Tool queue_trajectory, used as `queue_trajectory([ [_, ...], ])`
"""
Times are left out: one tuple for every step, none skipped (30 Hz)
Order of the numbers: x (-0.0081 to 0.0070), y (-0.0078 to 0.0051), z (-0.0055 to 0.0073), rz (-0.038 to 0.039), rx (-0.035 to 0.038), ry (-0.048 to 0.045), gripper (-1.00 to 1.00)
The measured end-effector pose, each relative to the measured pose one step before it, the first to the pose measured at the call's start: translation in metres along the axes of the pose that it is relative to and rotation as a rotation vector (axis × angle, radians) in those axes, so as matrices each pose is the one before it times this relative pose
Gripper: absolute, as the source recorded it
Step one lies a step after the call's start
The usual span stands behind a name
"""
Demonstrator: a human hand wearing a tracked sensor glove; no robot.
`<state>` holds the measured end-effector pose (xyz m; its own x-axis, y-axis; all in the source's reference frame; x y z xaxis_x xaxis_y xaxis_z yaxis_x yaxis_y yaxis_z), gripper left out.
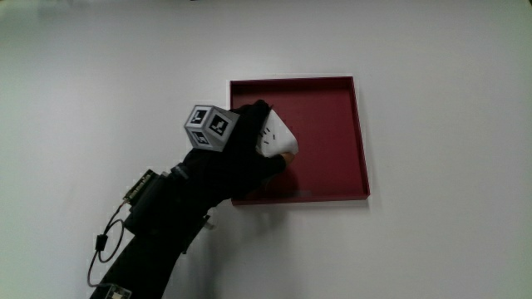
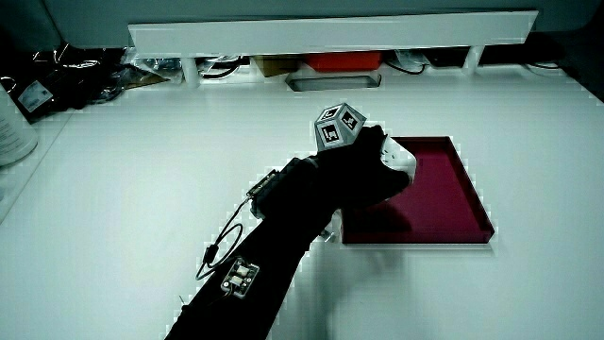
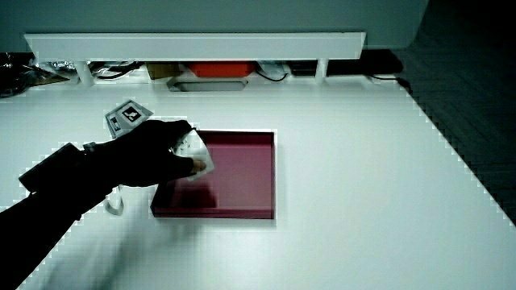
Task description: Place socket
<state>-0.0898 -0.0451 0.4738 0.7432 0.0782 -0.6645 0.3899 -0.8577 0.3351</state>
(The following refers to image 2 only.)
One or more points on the person's left hand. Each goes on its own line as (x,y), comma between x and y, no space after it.
(351,175)

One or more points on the white socket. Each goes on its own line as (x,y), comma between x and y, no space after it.
(401,160)

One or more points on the person's left forearm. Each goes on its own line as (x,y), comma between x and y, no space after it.
(264,269)

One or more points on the black wrist module with connector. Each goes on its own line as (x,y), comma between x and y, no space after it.
(262,185)

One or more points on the dark red tray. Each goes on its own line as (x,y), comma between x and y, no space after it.
(443,198)

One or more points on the red box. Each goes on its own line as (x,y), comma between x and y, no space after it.
(342,61)

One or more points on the brown cardboard box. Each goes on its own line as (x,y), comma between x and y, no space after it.
(276,65)

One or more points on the white desk shelf riser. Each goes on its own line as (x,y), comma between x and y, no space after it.
(330,33)

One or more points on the small sensor circuit module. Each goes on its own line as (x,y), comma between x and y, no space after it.
(240,277)

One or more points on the clear plastic bag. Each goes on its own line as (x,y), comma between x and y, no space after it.
(153,63)

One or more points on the white cylindrical container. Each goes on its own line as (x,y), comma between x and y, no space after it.
(11,137)

